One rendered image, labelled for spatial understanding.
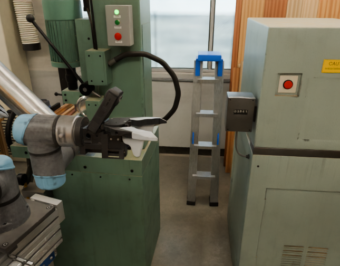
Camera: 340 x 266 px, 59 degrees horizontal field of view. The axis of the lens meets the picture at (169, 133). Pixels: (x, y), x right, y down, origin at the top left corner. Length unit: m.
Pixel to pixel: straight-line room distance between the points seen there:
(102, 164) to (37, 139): 0.80
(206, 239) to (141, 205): 0.75
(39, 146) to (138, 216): 0.98
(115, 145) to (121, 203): 0.95
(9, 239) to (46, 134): 0.47
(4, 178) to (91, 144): 0.41
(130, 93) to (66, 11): 0.46
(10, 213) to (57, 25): 0.85
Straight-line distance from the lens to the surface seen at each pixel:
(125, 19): 1.34
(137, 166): 1.48
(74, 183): 1.66
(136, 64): 1.41
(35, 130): 0.76
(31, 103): 0.90
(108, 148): 0.70
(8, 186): 1.08
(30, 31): 3.05
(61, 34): 1.55
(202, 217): 2.38
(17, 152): 1.54
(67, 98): 1.67
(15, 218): 1.14
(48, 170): 0.80
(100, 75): 1.39
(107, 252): 1.88
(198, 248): 2.15
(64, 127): 0.73
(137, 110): 1.47
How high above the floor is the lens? 1.51
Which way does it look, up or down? 24 degrees down
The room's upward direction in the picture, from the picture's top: straight up
